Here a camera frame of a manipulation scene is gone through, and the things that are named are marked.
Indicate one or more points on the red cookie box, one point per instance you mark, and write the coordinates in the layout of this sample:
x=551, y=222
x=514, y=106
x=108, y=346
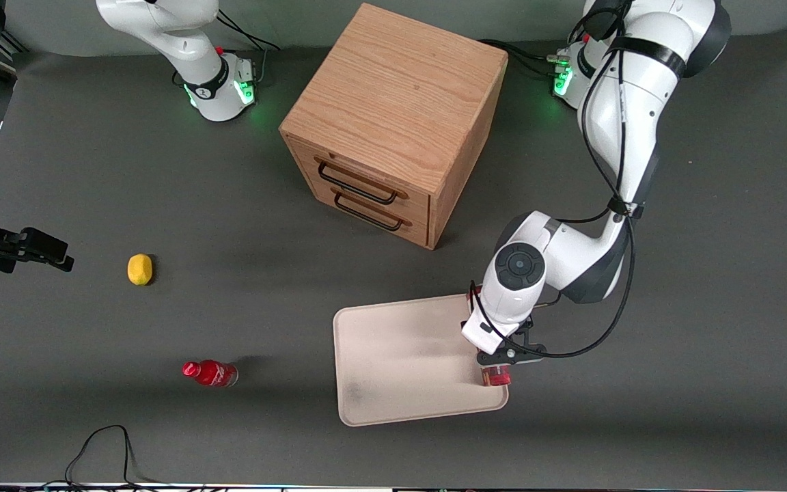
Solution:
x=496, y=377

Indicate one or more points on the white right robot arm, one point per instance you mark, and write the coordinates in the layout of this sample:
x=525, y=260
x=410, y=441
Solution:
x=161, y=27

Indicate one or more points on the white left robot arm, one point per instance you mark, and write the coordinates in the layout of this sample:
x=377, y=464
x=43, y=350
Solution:
x=626, y=137

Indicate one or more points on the beige plastic tray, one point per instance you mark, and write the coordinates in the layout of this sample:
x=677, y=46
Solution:
x=400, y=359

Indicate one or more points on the yellow lemon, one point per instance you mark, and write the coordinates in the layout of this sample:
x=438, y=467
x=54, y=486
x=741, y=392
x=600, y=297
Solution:
x=139, y=268

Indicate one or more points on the red soda bottle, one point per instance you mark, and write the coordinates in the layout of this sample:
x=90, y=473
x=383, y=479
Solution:
x=212, y=373

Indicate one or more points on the wooden drawer cabinet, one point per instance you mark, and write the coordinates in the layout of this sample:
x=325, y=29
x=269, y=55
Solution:
x=400, y=96

